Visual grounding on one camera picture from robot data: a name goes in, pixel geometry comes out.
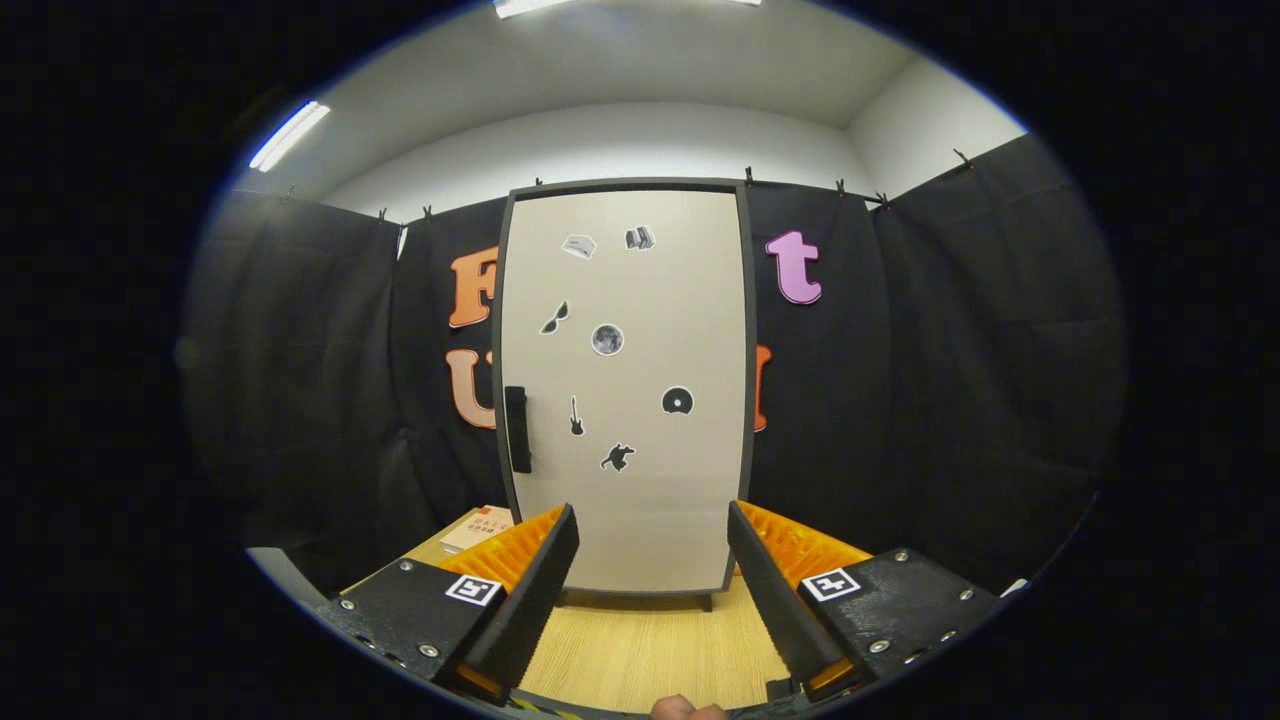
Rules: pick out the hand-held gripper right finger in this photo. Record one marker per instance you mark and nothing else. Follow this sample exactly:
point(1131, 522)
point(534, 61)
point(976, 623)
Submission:
point(775, 605)

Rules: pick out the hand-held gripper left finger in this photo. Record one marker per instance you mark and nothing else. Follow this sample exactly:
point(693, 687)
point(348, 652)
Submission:
point(535, 605)

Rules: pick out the dark grey shoe cabinet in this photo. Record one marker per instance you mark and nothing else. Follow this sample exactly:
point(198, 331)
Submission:
point(620, 185)

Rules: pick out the orange and white book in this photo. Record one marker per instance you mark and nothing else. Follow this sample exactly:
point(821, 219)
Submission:
point(480, 525)

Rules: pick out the black backdrop cloth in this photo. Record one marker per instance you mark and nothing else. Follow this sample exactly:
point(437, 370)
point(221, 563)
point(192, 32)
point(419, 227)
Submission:
point(950, 400)

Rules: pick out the row of black clips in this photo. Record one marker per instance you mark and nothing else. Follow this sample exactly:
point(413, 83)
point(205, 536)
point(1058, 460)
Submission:
point(748, 178)

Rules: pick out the narrow ceiling light strip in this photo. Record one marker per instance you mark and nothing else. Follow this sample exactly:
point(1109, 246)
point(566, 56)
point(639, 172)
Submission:
point(290, 135)

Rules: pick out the wide ceiling light panel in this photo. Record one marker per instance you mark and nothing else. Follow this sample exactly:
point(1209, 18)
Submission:
point(530, 6)

